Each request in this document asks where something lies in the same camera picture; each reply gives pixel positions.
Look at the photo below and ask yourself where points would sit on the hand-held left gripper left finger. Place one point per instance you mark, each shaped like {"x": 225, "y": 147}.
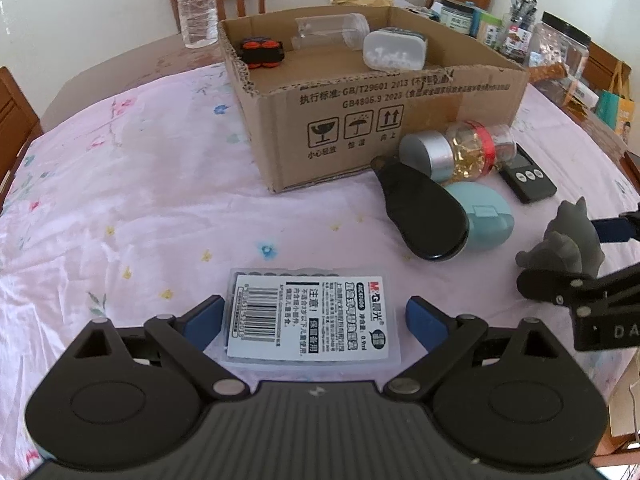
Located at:
{"x": 205, "y": 317}

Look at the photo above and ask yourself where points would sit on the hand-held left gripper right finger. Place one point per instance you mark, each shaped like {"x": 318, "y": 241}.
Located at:
{"x": 424, "y": 320}

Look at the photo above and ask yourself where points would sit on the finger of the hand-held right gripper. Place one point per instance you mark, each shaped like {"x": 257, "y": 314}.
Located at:
{"x": 560, "y": 285}
{"x": 612, "y": 230}

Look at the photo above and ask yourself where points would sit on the grey rubber animal toy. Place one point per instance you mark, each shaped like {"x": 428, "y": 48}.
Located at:
{"x": 570, "y": 240}

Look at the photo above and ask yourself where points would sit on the labelled clear plastic case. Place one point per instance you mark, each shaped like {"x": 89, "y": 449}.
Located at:
{"x": 310, "y": 320}

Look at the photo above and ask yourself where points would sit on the cardboard box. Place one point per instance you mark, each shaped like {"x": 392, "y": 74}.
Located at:
{"x": 350, "y": 125}

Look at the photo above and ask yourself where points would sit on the white bottle with green label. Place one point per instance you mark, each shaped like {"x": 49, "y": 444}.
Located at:
{"x": 395, "y": 50}

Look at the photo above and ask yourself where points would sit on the clear plastic jar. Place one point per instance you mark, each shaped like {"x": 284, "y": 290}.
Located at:
{"x": 330, "y": 30}

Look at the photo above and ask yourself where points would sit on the light blue round case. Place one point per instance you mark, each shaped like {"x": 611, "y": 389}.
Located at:
{"x": 487, "y": 210}

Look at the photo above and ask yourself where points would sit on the black oval folding magnifier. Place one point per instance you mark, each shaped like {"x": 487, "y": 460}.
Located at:
{"x": 425, "y": 210}

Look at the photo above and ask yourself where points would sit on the colourful printed box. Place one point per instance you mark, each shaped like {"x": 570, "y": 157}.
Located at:
{"x": 617, "y": 115}

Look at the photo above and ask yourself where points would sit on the pink floral cloth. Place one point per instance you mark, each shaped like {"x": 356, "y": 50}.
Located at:
{"x": 150, "y": 200}

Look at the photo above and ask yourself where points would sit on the small white carton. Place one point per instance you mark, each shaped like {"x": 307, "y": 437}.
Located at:
{"x": 581, "y": 94}

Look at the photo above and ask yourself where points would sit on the capsule bottle with silver cap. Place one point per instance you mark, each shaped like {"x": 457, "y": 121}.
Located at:
{"x": 450, "y": 152}

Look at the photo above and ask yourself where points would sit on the large jar with black lid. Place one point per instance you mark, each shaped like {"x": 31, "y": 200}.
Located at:
{"x": 557, "y": 55}

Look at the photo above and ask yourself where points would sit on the small green-lid container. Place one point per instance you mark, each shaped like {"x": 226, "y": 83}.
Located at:
{"x": 491, "y": 30}

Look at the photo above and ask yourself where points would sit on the small jar with black lid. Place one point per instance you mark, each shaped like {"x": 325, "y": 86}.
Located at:
{"x": 457, "y": 17}

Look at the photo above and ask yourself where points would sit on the clear plastic water bottle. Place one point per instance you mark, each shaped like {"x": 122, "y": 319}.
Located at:
{"x": 196, "y": 10}

